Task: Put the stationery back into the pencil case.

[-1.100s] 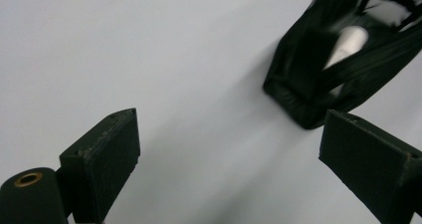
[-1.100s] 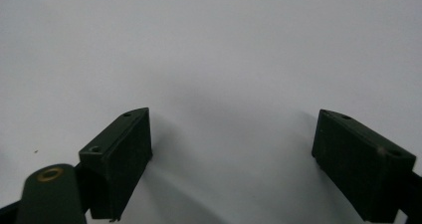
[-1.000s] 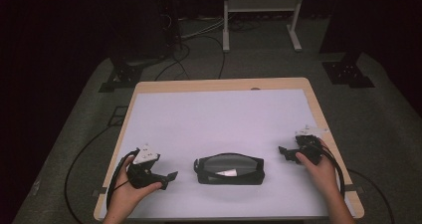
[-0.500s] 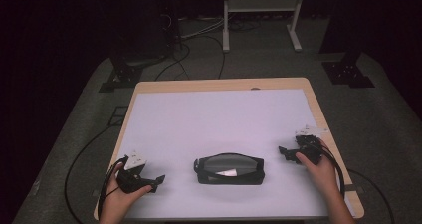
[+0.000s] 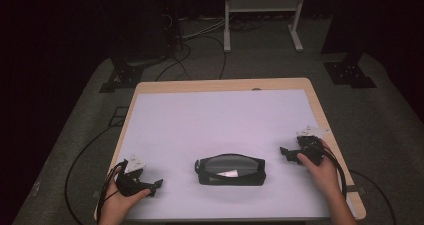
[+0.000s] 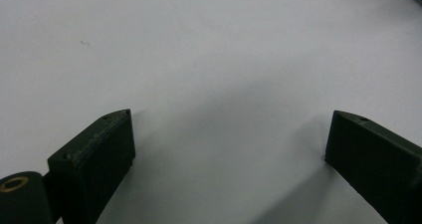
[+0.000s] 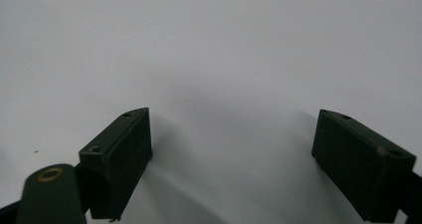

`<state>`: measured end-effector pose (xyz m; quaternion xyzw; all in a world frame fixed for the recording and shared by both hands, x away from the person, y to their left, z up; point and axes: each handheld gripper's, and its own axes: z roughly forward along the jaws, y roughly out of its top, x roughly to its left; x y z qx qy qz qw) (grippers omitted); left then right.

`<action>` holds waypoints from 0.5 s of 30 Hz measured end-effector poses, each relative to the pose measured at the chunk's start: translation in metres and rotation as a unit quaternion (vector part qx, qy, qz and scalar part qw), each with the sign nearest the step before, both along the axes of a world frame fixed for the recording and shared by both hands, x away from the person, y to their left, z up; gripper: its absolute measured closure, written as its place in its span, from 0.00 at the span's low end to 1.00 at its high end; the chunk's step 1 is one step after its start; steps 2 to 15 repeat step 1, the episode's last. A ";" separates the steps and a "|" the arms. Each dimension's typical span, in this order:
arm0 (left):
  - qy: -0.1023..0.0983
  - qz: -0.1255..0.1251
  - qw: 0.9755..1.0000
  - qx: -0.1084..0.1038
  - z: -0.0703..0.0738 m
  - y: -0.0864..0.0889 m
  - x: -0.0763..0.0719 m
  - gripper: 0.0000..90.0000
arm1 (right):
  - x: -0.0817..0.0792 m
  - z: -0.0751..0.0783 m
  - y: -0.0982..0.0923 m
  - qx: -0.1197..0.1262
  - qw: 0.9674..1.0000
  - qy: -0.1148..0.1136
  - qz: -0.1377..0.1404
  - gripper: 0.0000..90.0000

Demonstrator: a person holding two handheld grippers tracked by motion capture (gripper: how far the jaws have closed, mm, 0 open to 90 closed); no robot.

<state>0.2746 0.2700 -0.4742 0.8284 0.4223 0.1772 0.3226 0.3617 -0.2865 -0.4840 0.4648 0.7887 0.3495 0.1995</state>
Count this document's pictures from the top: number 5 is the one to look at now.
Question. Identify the person's left hand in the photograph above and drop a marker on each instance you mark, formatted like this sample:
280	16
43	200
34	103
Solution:
115	206

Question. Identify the black mesh zipper pouch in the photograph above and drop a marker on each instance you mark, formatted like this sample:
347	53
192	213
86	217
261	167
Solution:
213	178

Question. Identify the dark equipment cabinet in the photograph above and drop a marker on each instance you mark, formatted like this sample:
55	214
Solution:
143	21

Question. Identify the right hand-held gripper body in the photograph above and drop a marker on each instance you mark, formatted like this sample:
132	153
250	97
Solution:
311	150

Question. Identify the black stand base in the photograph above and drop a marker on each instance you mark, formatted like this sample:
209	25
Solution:
123	78
350	73

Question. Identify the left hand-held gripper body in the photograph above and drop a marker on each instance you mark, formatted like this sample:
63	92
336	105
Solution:
128	183

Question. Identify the white table mat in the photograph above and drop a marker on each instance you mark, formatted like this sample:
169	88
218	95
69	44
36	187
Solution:
200	125

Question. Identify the person's right hand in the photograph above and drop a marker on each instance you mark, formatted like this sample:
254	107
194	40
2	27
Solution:
323	178

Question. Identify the white tube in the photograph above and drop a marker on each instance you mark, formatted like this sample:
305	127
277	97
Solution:
228	174

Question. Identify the white metal stand frame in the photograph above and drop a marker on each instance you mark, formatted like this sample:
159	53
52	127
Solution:
227	25

